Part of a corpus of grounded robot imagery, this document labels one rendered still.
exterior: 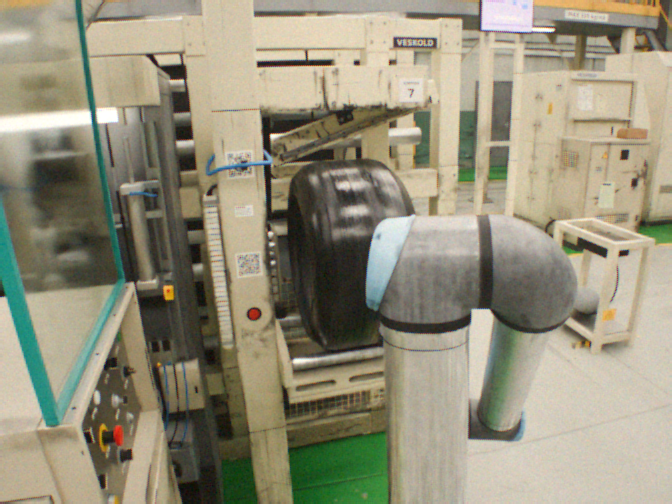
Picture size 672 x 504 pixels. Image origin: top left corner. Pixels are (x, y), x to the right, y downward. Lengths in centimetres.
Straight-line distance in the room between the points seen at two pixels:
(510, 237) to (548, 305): 10
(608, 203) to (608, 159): 50
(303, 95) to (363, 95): 21
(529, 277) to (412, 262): 13
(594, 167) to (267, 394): 463
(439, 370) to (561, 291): 17
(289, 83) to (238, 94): 32
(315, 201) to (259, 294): 34
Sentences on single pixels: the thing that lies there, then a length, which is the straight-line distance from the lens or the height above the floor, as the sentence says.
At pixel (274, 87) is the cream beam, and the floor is 172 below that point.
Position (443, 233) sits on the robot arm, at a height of 152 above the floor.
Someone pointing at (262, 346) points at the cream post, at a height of 95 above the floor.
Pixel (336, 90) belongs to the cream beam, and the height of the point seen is 170.
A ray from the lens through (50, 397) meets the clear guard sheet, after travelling 71.
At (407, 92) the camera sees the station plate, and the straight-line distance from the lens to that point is 167.
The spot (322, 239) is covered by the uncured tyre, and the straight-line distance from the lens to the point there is 119.
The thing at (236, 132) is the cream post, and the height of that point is 160.
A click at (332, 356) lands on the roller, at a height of 91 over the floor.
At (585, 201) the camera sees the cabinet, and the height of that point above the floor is 59.
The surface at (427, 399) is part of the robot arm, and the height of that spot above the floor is 132.
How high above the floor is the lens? 167
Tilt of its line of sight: 18 degrees down
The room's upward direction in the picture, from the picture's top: 2 degrees counter-clockwise
